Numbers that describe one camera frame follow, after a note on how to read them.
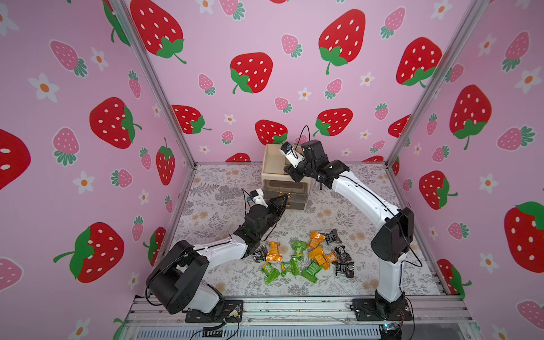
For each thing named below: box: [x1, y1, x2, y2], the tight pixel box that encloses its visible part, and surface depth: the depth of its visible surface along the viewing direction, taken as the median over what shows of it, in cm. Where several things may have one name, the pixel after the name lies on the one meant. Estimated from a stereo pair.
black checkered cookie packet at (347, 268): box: [335, 262, 355, 279], surface depth 84 cm
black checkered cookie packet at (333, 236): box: [325, 228, 343, 245], surface depth 92 cm
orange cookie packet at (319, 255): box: [308, 245, 326, 266], surface depth 88 cm
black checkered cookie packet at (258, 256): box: [252, 250, 265, 261], surface depth 87 cm
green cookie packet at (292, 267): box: [281, 257, 300, 277], surface depth 85 cm
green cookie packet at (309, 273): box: [301, 260, 323, 283], surface depth 84 cm
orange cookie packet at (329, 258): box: [321, 249, 338, 270], surface depth 86 cm
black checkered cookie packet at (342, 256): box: [334, 245, 352, 264], surface depth 88 cm
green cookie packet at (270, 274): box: [261, 262, 281, 285], surface depth 83 cm
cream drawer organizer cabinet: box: [261, 143, 311, 211], surface depth 88 cm
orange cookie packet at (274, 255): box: [265, 241, 284, 263], surface depth 89 cm
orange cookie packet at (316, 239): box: [307, 230, 326, 249], surface depth 92 cm
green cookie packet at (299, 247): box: [291, 240, 308, 260], surface depth 90 cm
